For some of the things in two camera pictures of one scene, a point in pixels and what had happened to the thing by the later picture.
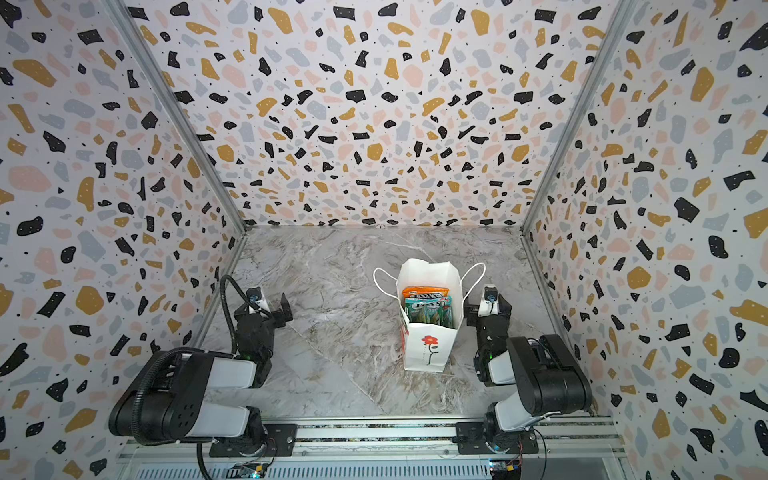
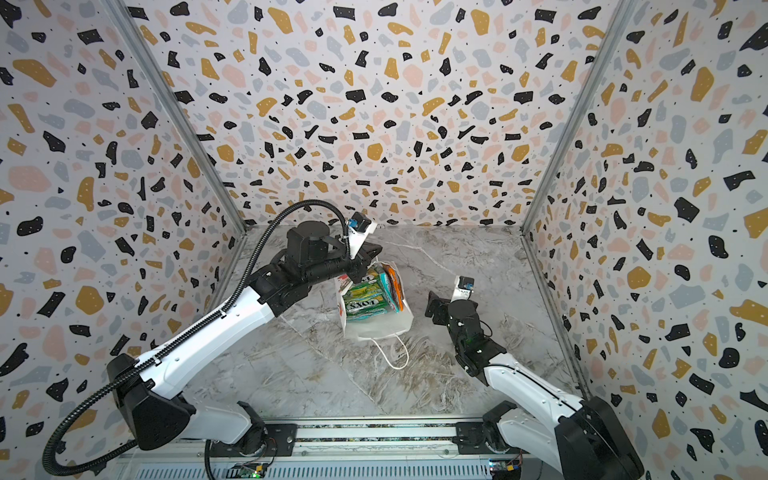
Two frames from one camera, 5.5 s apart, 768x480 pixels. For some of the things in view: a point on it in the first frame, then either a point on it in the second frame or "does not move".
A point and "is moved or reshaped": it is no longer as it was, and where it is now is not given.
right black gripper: [489, 319] to [437, 306]
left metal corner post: [180, 113] does not move
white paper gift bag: [428, 347] to [380, 327]
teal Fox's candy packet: [435, 311] is moved or reshaped
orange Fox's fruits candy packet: [423, 292] to [396, 283]
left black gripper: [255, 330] to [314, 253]
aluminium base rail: [391, 450] does not move
